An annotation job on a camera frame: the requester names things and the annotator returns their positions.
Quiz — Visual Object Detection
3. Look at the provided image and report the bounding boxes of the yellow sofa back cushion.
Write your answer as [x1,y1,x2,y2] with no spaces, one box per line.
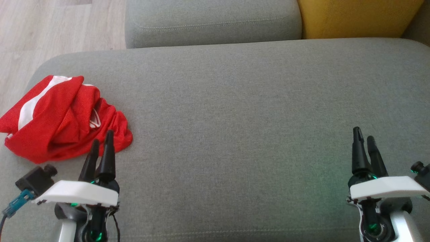
[297,0,425,39]

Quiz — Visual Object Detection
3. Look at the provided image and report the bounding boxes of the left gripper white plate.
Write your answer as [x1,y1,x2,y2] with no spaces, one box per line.
[33,129,120,207]

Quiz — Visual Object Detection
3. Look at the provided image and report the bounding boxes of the left camera cable blue plug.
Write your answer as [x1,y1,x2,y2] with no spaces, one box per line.
[0,189,35,242]

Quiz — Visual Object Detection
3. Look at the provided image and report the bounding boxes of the crumpled red white jersey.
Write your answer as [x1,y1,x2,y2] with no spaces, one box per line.
[5,85,133,164]

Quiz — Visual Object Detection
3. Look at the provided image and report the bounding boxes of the wide grey sofa seat cushion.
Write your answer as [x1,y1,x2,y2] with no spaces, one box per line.
[0,38,430,242]

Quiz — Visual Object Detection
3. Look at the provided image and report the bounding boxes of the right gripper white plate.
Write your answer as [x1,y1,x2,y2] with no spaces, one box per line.
[348,127,430,201]

